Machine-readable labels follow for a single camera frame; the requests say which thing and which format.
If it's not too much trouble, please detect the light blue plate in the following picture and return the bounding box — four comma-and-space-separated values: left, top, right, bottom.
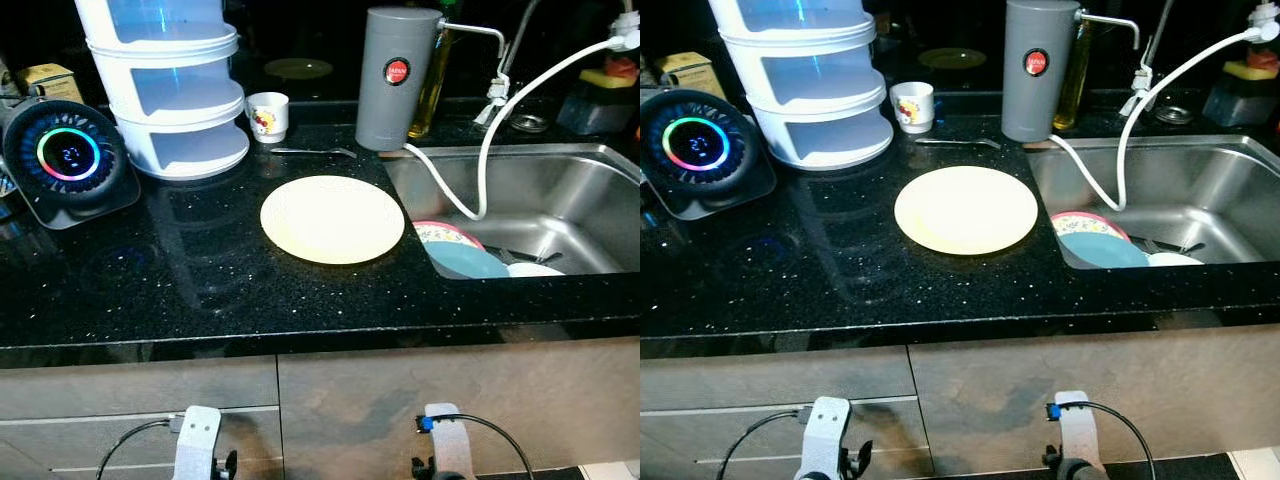
1060, 231, 1152, 270
425, 241, 512, 280

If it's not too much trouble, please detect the pink rimmed floral plate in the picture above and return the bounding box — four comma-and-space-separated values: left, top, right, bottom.
412, 220, 487, 253
1050, 210, 1132, 242

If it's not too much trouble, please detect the cream floral plate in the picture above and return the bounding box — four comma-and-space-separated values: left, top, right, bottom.
259, 175, 407, 267
893, 165, 1040, 257

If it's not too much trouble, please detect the grey cabinet door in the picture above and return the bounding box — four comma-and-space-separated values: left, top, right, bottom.
907, 324, 1280, 477
277, 338, 640, 479

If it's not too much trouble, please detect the black floor mat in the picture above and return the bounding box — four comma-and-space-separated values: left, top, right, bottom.
478, 464, 591, 480
935, 452, 1243, 480

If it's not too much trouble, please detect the grey cabinet drawer front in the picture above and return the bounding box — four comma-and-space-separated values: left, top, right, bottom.
0, 355, 280, 423
640, 397, 924, 467
0, 408, 285, 471
640, 345, 914, 413

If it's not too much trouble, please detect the dark metal utensil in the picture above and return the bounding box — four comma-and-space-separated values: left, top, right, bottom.
1135, 237, 1207, 257
495, 247, 564, 267

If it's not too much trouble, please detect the stainless steel sink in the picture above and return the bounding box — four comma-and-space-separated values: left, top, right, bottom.
380, 143, 640, 280
1025, 135, 1280, 270

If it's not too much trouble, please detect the steel fork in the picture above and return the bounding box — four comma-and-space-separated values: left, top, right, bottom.
914, 137, 1004, 151
268, 146, 359, 160

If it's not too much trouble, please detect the small white printed cup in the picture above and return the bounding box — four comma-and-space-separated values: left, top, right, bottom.
245, 92, 291, 145
890, 82, 937, 136

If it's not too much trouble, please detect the white tiered food container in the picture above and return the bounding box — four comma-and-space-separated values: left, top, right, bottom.
75, 0, 251, 182
708, 0, 895, 172

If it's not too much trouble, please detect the grey water filter canister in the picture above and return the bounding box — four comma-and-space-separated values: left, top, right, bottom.
1002, 0, 1142, 144
355, 7, 508, 153

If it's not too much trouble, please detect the yellow oil bottle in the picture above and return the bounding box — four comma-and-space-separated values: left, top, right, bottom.
1052, 15, 1097, 132
408, 20, 457, 140

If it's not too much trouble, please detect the dark sponge holder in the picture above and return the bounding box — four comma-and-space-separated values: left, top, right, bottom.
1202, 75, 1280, 128
556, 85, 640, 137

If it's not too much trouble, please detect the small yellow box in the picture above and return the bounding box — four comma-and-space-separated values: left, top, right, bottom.
15, 63, 86, 103
655, 52, 729, 100

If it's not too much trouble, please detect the yellow sponge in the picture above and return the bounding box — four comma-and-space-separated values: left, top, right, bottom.
1222, 60, 1280, 82
580, 68, 640, 90

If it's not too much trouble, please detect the chrome sink faucet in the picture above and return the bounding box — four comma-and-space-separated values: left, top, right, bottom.
475, 0, 548, 127
1120, 0, 1178, 117

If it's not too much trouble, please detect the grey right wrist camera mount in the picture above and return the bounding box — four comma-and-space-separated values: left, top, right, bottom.
1049, 390, 1102, 480
420, 403, 477, 480

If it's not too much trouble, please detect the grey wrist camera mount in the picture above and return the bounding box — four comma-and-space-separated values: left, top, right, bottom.
799, 396, 854, 480
172, 405, 224, 480
1049, 390, 1102, 480
420, 403, 477, 480

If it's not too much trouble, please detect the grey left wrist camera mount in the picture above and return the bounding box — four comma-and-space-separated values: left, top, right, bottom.
799, 396, 854, 480
172, 405, 224, 480

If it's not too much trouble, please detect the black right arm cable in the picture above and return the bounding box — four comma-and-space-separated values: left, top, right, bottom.
414, 412, 537, 480
1044, 399, 1159, 480

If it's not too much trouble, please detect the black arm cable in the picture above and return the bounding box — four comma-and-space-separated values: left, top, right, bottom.
95, 418, 187, 480
714, 407, 812, 480
1044, 399, 1159, 480
414, 412, 537, 480

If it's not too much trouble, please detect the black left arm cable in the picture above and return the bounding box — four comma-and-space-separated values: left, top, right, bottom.
95, 418, 187, 480
714, 407, 812, 480

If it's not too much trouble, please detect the white faucet hose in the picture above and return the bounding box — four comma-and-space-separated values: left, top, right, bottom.
404, 12, 640, 222
1048, 5, 1280, 214

